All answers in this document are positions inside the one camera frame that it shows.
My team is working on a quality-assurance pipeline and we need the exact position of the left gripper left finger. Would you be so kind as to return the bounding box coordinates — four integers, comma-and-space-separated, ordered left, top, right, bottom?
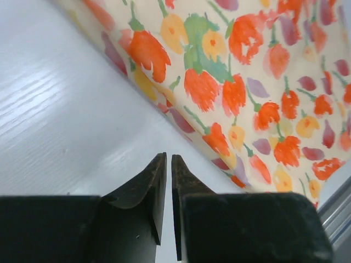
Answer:
103, 153, 167, 245

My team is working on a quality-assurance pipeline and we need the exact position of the orange floral skirt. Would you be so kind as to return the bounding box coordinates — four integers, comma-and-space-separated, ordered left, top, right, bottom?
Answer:
59, 1, 350, 205

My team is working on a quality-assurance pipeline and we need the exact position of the aluminium front rail frame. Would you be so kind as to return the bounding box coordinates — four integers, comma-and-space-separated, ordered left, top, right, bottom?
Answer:
319, 178, 350, 250

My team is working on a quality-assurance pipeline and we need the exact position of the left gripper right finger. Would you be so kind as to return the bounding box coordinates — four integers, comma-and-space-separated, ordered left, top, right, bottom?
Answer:
171, 155, 214, 261

